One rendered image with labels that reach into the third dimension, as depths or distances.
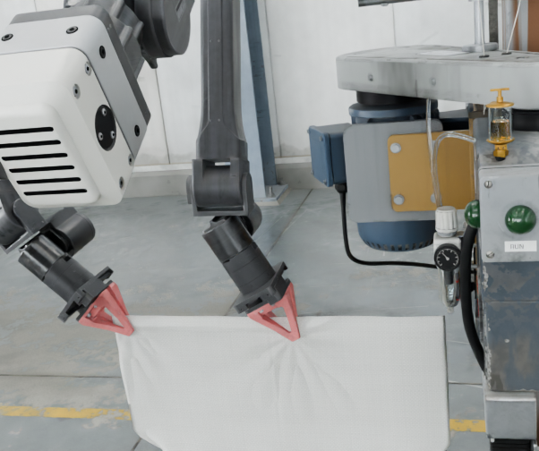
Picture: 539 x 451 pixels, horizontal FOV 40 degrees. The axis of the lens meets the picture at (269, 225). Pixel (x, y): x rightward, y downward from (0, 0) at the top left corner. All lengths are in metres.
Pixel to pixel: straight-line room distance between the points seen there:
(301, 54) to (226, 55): 5.07
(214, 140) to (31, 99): 0.48
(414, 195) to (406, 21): 4.80
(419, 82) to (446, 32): 4.90
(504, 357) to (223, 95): 0.49
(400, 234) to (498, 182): 0.52
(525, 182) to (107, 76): 0.40
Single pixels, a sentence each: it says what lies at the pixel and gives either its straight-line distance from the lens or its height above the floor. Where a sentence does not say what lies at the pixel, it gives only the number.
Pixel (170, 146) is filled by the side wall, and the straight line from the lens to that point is 6.52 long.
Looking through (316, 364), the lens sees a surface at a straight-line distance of 1.10.
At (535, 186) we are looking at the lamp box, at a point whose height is 1.32.
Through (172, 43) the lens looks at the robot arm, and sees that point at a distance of 0.73.
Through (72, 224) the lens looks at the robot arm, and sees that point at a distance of 1.21.
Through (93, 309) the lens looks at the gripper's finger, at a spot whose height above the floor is 1.10.
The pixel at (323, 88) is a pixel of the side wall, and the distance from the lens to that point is 6.08.
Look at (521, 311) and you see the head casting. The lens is 0.85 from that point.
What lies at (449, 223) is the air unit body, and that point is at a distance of 1.04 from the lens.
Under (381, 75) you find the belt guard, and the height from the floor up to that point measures 1.39.
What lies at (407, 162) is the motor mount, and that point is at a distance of 1.19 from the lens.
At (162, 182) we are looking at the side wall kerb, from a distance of 6.58.
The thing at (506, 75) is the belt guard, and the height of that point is 1.40.
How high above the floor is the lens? 1.51
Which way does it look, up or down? 17 degrees down
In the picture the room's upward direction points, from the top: 7 degrees counter-clockwise
